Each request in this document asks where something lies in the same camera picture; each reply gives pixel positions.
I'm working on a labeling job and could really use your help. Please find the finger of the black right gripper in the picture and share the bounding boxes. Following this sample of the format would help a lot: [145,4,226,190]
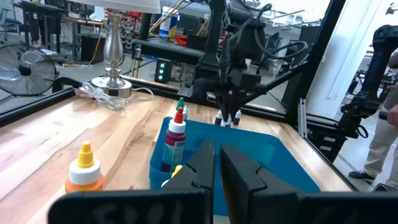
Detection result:
[192,77,229,121]
[229,73,262,121]

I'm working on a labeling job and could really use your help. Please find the black aluminium table frame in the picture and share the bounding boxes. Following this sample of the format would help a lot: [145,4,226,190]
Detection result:
[0,0,361,192]

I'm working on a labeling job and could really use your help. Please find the person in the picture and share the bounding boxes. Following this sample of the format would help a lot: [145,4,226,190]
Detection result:
[348,48,398,191]

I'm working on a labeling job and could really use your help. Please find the blue plastic bin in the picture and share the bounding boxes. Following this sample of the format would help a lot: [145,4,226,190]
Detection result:
[148,116,322,217]

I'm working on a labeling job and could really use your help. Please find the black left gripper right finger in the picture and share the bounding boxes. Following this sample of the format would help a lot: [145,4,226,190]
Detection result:
[220,144,398,224]

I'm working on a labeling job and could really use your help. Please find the black floor fan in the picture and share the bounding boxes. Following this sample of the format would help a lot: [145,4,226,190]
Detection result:
[0,43,60,97]

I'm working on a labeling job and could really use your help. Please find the large yellow food coloring bottle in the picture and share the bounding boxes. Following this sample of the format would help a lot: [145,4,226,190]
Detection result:
[160,164,183,189]
[64,141,105,194]

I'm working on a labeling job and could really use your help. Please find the white bundled lamp cord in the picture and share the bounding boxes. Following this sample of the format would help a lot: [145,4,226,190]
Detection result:
[74,82,155,111]

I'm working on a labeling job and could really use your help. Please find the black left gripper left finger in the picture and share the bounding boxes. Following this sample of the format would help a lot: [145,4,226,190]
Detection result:
[48,139,216,224]

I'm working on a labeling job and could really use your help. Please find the black background workbench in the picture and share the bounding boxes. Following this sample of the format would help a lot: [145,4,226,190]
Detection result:
[18,0,105,65]

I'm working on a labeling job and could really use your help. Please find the white shade silver table lamp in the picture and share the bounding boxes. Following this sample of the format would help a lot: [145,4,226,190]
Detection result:
[67,0,162,99]

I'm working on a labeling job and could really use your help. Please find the blue white container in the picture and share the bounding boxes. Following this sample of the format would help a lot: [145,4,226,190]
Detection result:
[159,14,178,39]

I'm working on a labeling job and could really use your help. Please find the person's hand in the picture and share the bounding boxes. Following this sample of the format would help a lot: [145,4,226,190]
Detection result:
[387,104,398,127]

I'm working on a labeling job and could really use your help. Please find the black box green indicator lights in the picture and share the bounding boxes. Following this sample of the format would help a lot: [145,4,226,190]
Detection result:
[154,58,174,84]

